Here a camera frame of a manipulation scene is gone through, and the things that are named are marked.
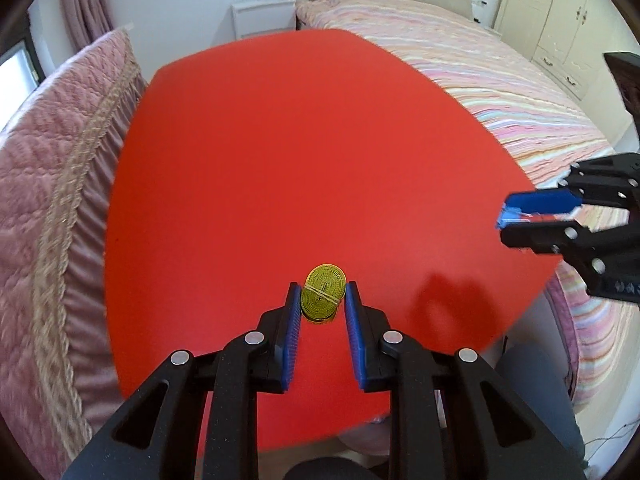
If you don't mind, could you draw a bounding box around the white nightstand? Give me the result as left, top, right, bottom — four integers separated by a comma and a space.
231, 0, 297, 40

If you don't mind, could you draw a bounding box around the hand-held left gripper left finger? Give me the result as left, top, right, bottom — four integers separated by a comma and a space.
62, 282, 303, 480

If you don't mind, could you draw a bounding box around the cream wardrobe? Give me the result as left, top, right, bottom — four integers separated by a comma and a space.
492, 0, 636, 133

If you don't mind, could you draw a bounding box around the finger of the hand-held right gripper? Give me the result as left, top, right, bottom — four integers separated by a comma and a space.
502, 152, 640, 217
500, 209, 640, 306

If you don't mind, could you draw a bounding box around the window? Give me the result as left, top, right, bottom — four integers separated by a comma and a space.
0, 35, 41, 92

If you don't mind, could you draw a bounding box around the sofa with pink quilted cover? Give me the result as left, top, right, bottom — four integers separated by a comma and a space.
0, 27, 151, 467

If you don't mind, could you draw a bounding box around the pink curtain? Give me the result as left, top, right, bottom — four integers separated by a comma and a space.
57, 0, 113, 53

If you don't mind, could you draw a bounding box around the red table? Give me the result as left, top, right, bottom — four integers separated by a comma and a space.
102, 28, 558, 461

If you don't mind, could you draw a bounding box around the person's left leg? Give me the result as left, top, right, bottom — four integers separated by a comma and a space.
285, 452, 396, 480

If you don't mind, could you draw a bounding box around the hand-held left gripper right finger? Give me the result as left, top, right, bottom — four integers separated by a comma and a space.
344, 281, 589, 480

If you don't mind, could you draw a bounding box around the pink waste bin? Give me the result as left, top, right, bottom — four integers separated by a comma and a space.
340, 412, 397, 456

